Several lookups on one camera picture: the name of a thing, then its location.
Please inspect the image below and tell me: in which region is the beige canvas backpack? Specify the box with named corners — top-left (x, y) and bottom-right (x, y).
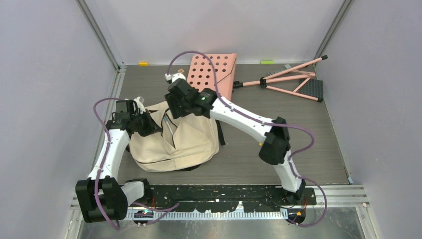
top-left (129, 101), bottom-right (220, 172)

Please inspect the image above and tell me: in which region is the white blue marker pen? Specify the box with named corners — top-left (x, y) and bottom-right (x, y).
top-left (163, 116), bottom-right (174, 136)

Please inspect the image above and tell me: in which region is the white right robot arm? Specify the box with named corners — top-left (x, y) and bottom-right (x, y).
top-left (165, 78), bottom-right (306, 205)

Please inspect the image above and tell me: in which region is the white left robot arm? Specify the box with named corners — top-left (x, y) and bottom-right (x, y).
top-left (75, 97), bottom-right (162, 228)

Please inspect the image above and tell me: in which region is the pink perforated music stand tray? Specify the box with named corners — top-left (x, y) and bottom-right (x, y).
top-left (187, 53), bottom-right (237, 100)

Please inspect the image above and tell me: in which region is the green block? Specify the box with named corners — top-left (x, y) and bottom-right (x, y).
top-left (260, 60), bottom-right (274, 64)

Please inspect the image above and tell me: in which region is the pink folding tripod stand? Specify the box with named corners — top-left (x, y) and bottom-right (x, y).
top-left (233, 55), bottom-right (328, 102)

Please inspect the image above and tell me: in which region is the grey lego strip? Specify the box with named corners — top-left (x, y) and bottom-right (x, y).
top-left (266, 64), bottom-right (291, 76)

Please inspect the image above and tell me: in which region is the dark grey lego baseplate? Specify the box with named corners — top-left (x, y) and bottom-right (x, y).
top-left (297, 79), bottom-right (324, 102)

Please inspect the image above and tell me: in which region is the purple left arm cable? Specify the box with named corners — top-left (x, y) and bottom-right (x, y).
top-left (93, 97), bottom-right (180, 231)

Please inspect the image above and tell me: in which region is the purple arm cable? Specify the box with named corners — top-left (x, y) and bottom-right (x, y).
top-left (93, 97), bottom-right (180, 231)
top-left (166, 50), bottom-right (328, 228)

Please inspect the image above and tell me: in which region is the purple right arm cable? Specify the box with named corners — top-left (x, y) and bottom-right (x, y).
top-left (166, 50), bottom-right (328, 228)

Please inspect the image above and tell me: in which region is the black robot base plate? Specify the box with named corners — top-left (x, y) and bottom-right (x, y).
top-left (136, 185), bottom-right (317, 213)

